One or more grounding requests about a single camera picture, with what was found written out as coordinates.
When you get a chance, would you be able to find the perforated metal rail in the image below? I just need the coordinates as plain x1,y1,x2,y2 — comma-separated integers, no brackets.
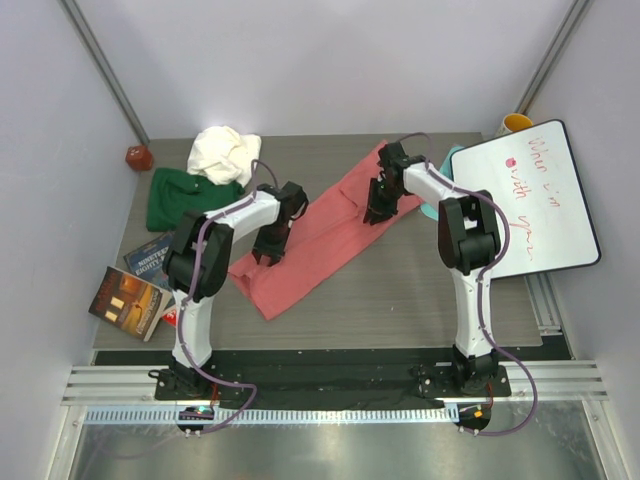
84,404,459,426

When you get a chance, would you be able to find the yellow white paper cup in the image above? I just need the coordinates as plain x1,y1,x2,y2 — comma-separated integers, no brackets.
494,113,534,138

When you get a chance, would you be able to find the red paperback book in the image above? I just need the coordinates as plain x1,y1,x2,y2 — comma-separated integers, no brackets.
162,306,177,327

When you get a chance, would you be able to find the blue paperback book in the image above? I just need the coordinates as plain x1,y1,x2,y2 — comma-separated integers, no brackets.
124,232,173,290

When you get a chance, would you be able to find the green t shirt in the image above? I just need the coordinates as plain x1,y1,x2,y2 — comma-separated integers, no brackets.
146,168,245,232

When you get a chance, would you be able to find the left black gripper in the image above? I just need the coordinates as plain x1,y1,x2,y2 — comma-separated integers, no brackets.
253,222,291,266

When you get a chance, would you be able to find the white t shirt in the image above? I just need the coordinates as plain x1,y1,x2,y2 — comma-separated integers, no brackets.
186,126,262,187

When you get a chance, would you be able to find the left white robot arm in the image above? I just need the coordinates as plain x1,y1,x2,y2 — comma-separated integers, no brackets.
149,182,309,400

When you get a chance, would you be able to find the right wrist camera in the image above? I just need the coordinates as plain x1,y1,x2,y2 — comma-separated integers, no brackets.
378,142,411,171

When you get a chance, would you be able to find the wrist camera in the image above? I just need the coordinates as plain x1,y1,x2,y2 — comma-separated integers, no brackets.
378,142,411,171
276,181,309,220

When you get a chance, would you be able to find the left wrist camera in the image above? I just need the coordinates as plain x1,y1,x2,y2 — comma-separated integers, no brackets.
276,181,309,220

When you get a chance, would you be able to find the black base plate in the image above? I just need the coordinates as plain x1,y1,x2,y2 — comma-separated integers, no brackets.
153,363,512,401

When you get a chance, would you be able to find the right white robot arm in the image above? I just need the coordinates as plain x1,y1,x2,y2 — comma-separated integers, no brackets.
363,142,502,395

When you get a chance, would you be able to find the dark brown paperback book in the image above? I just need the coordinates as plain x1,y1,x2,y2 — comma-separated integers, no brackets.
88,267,171,342

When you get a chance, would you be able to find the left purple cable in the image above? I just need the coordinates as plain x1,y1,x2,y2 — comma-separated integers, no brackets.
177,158,258,434

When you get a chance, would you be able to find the white dry-erase board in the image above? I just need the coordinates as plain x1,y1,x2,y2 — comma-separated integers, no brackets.
451,119,601,279

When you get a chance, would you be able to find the pink t shirt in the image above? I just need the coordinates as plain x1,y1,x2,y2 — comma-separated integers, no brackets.
228,141,421,321

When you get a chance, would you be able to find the red brown cube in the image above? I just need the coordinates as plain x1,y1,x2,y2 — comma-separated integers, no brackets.
125,145,154,172

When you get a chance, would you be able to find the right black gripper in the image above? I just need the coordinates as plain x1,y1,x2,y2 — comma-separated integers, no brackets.
366,177,405,225

